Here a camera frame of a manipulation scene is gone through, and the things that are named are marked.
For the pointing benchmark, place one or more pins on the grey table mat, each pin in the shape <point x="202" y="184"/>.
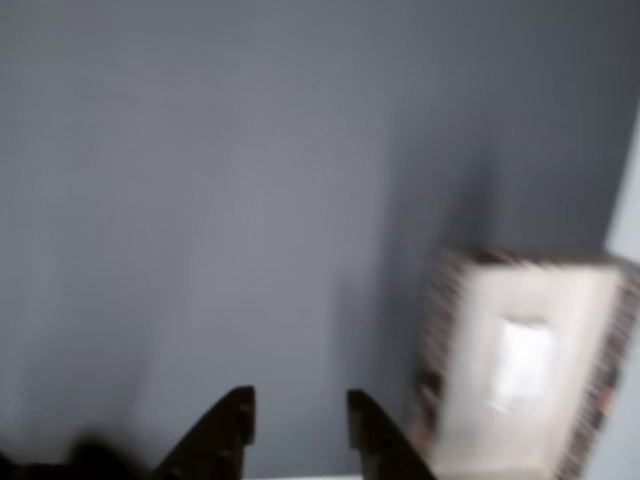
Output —
<point x="200" y="200"/>

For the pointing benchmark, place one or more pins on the bark patterned cardboard box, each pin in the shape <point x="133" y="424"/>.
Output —
<point x="465" y="350"/>

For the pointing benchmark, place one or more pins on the white block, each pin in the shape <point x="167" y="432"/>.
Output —
<point x="522" y="365"/>

